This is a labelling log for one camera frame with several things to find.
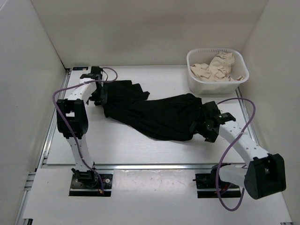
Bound black trousers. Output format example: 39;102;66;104
103;80;202;141

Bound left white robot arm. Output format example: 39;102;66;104
52;66;104;195

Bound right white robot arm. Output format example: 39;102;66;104
193;102;286;199

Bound beige trousers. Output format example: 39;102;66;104
190;52;245;82

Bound white plastic basket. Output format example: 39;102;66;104
186;48;249;94

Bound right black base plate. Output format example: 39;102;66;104
193;173;241;198

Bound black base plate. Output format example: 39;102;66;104
193;173;241;198
69;169;113;197

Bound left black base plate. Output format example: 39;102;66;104
69;169;113;197

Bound front aluminium rail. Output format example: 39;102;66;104
34;163;244;172

